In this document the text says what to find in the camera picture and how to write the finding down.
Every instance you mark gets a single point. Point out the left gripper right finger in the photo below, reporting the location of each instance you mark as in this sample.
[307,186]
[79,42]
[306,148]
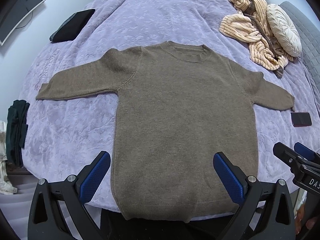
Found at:
[265,209]

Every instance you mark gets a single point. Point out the person's right hand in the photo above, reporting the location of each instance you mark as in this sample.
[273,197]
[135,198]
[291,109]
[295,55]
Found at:
[307,216]

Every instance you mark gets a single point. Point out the peach striped fleece garment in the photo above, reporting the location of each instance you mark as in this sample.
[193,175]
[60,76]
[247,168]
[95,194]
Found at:
[249,24]

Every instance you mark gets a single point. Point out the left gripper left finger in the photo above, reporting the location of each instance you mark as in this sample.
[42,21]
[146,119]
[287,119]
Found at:
[46,220]

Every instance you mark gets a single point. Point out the black smartphone on bed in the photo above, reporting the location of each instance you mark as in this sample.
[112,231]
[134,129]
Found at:
[301,119]

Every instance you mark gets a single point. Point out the lavender bed blanket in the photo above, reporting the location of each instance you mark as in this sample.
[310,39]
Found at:
[65,135]

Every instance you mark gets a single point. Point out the black folded garment on bed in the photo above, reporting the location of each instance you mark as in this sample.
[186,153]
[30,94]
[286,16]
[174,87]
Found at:
[72,27]

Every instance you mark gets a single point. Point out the wall-mounted television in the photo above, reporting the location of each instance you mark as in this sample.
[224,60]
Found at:
[12,14]

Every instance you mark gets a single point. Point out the dark green folded clothes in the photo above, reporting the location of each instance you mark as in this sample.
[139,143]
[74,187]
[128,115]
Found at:
[16,131]

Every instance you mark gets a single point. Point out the grey quilted headboard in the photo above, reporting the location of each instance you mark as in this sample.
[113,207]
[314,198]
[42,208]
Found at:
[309,36]

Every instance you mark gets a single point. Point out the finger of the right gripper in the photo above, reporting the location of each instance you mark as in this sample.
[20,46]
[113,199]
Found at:
[307,153]
[288,156]

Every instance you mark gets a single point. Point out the round cream pleated cushion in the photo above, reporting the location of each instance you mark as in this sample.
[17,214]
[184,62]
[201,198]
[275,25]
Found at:
[284,30]

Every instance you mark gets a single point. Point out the white crumpled garment on floor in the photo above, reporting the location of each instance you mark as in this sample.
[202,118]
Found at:
[6,186]

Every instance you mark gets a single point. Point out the brown knit sweater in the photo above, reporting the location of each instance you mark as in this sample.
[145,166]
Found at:
[178,105]

